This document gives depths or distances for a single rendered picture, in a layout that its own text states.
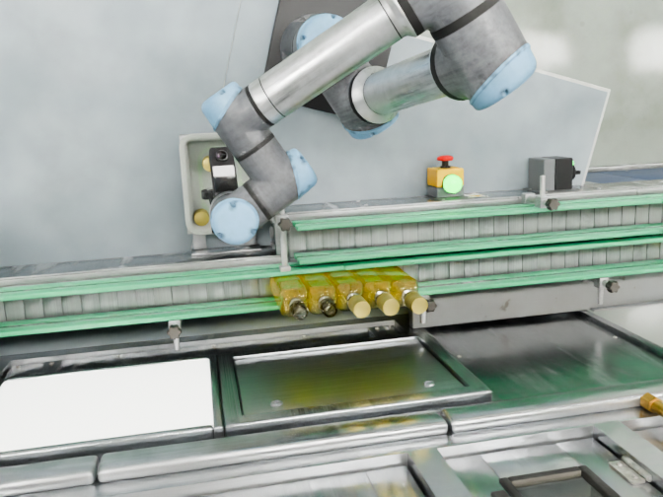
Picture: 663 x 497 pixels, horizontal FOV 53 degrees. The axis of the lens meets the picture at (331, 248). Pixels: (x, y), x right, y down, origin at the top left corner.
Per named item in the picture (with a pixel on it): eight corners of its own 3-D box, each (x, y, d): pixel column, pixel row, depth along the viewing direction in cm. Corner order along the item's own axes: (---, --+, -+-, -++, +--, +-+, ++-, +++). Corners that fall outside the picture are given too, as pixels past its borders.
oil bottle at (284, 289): (270, 293, 150) (283, 320, 130) (268, 268, 149) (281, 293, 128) (295, 290, 151) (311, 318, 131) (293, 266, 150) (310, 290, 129)
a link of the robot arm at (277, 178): (286, 129, 107) (231, 170, 106) (325, 185, 110) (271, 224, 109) (279, 128, 114) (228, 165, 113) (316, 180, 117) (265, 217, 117)
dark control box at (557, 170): (527, 187, 172) (543, 191, 164) (527, 157, 170) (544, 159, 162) (555, 185, 174) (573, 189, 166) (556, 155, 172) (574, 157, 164)
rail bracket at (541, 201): (517, 203, 159) (546, 211, 146) (518, 173, 157) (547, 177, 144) (533, 202, 159) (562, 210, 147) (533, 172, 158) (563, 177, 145)
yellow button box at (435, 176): (426, 194, 167) (436, 198, 160) (426, 165, 165) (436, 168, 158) (452, 192, 168) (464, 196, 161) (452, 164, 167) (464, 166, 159)
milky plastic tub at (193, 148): (186, 229, 156) (186, 236, 148) (179, 133, 151) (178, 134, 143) (260, 224, 159) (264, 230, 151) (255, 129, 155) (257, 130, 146)
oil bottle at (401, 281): (368, 285, 155) (396, 311, 134) (368, 261, 153) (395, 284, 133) (392, 283, 156) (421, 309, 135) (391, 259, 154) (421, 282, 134)
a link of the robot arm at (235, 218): (272, 226, 107) (230, 257, 107) (265, 216, 118) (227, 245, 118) (244, 187, 105) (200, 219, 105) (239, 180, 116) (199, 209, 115)
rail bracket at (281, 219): (273, 263, 148) (281, 276, 136) (269, 189, 145) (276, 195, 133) (287, 262, 149) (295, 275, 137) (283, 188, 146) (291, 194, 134)
